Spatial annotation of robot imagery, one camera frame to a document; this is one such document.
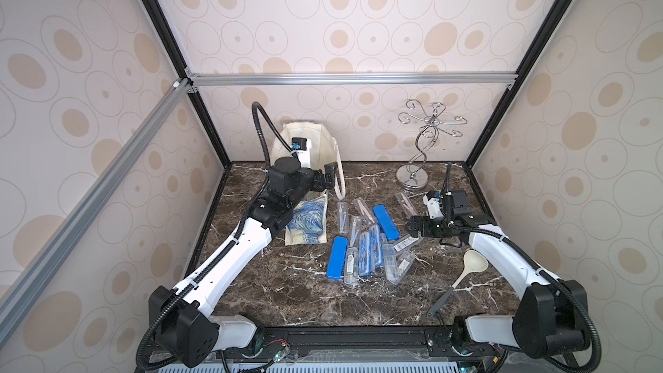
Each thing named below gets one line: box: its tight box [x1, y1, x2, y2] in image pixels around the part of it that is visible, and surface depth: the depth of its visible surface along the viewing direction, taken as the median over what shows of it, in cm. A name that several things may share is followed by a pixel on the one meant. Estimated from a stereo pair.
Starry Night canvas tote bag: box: [284, 189, 329, 246], surface depth 87 cm
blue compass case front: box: [326, 235, 349, 280], surface depth 92 cm
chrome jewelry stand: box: [395, 99, 468, 191], surface depth 102 cm
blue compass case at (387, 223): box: [372, 203, 401, 241], surface depth 102 cm
